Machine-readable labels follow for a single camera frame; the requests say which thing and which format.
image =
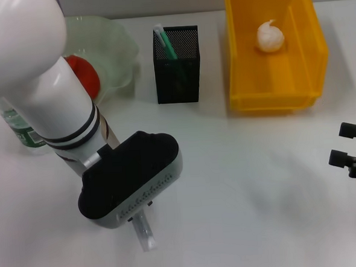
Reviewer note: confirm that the green pen with white cap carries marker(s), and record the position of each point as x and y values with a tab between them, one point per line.
168	47

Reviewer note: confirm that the white paper ball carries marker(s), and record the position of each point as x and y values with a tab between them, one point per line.
269	38

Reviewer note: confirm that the grey marker pen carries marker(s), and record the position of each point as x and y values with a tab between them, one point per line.
144	232

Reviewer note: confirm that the red-orange knitted orange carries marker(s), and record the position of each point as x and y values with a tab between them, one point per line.
88	75

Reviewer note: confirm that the grey vented wrist camera box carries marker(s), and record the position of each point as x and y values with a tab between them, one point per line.
129	175

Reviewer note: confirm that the yellow plastic bin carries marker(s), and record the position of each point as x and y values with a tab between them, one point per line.
253	83

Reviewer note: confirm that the clear green-label water bottle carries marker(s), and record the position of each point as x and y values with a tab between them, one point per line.
17	125

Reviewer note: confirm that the pale green wavy glass plate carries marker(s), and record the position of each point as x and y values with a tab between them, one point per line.
112	52

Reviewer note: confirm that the black mesh pen holder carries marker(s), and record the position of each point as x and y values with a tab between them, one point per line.
178	82

